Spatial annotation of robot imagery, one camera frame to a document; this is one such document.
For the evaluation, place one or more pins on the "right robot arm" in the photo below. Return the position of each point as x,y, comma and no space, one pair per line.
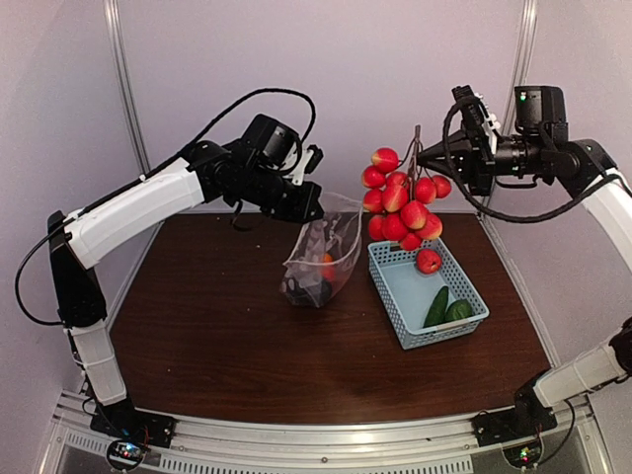
580,287

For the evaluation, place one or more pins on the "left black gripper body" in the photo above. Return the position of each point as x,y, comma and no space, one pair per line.
296,209

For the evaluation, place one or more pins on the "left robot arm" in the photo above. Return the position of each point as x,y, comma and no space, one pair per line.
265,167

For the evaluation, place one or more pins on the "front aluminium rail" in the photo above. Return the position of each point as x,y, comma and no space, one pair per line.
444,445

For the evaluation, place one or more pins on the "purple eggplant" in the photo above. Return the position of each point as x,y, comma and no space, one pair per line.
314,295

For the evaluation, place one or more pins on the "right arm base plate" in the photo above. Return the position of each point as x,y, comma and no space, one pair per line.
504,426

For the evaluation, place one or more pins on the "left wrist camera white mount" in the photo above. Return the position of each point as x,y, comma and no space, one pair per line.
303,165

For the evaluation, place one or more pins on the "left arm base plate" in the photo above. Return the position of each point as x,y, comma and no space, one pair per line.
141,427

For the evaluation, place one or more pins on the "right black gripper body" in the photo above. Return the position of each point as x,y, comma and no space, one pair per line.
481,173

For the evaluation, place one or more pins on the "aluminium frame post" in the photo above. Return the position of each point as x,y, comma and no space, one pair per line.
522,58
114,27

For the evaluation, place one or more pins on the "orange red pepper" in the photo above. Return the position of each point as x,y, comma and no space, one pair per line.
328,269

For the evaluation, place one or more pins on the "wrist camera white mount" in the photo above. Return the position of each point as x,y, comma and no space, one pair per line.
303,165
480,125

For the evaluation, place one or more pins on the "right round circuit board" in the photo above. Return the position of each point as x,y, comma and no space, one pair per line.
523,455

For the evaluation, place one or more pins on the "right aluminium frame post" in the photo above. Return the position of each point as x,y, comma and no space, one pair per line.
522,58

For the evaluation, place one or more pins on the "red lychee fruit bunch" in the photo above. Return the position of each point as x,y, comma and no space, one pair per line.
398,194

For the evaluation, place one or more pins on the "green cucumber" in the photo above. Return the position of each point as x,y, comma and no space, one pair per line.
437,310

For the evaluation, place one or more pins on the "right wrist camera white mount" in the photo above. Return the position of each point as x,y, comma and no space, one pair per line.
480,125

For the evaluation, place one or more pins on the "round circuit board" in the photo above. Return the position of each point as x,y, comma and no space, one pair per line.
523,455
125,455

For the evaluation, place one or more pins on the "red wax apple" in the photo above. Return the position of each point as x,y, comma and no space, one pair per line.
428,261

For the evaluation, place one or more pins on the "clear zip top bag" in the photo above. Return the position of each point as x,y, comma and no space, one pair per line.
325,253

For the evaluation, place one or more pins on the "left aluminium frame post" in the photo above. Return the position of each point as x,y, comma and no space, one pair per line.
114,27

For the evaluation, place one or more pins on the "light blue plastic basket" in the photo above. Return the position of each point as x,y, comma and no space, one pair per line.
408,295

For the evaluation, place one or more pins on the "green pepper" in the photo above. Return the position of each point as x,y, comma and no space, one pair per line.
458,310

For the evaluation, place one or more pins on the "left round circuit board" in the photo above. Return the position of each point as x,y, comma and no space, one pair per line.
125,455

